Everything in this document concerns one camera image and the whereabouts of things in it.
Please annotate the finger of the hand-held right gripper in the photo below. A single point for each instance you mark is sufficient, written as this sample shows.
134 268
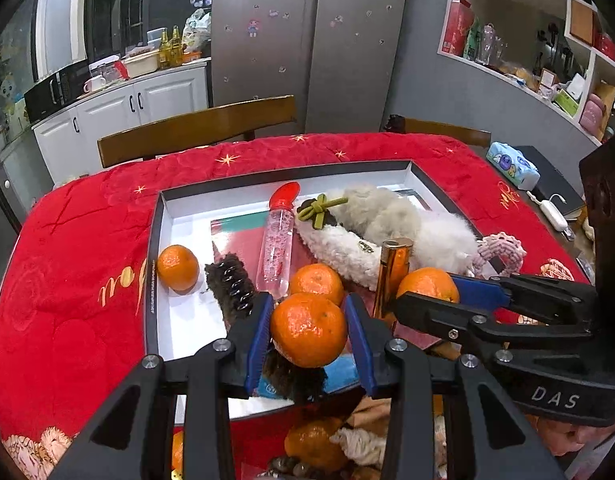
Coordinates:
480 287
437 317

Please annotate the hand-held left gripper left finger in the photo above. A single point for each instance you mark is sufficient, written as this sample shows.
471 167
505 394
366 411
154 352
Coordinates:
257 345

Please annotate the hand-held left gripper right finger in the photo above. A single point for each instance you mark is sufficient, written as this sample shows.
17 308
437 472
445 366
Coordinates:
360 345

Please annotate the gold metal tube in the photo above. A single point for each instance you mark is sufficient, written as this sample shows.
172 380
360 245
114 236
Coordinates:
395 270

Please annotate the black gift box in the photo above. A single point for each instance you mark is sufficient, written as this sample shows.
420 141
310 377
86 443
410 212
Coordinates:
197 210

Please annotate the person's right hand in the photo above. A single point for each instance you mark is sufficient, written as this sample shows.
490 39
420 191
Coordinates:
562 435

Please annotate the pink crocheted scrunchie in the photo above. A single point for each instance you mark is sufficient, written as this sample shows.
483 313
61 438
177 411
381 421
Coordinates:
497 252

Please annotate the dark brown fuzzy hair clip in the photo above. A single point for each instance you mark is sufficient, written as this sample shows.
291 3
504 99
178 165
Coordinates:
232 285

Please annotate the white sherpa headband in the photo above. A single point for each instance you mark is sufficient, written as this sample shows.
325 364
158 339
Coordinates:
337 255

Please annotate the cream crocheted scrunchie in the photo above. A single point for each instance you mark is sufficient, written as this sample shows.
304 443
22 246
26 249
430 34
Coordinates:
360 442

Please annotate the clear bottle with red cap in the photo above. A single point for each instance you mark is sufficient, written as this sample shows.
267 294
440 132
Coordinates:
277 245

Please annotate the teal and red card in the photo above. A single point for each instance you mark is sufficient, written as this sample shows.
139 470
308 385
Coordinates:
237 230

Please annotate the fluffy white headband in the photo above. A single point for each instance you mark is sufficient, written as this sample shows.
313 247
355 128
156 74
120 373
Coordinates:
382 210

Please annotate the blue tissue pack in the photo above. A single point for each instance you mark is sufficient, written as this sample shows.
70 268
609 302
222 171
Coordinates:
512 162

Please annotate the black notebook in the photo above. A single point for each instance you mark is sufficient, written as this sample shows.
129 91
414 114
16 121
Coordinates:
552 180

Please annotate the wooden chair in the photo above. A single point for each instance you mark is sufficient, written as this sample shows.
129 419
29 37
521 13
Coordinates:
187 130
447 132

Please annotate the red bear printed blanket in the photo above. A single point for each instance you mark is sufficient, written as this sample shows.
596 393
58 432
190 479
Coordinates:
77 310

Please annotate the green tissue box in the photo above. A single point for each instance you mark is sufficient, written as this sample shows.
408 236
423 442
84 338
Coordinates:
567 102

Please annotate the pink box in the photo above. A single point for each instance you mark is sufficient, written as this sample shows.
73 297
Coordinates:
592 115

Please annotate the red gift box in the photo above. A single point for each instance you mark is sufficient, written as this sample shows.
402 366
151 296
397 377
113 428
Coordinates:
457 27

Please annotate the white kitchen cabinet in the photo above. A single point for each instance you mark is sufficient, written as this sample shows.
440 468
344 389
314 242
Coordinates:
157 100

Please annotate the red tin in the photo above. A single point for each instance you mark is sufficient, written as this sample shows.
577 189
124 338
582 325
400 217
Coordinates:
606 46

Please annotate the brown cardboard box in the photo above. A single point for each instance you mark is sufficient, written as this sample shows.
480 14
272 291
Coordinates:
582 22

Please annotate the silver double door fridge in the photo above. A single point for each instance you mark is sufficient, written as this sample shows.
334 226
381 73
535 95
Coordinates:
267 60

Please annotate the white plastic basin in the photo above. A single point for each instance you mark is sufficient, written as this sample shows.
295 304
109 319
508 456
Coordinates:
140 62

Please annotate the white mug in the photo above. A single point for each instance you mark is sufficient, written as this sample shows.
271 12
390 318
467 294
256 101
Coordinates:
94 84

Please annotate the yellow glass bottle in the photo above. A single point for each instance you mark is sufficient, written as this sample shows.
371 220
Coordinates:
175 47
164 50

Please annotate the white plastic bag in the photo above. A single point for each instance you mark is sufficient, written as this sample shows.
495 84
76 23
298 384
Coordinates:
195 27

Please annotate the black microwave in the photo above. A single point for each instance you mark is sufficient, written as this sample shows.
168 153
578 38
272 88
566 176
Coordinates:
52 92

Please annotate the glass sliding door with stickers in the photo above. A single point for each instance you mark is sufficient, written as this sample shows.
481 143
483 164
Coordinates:
7 85

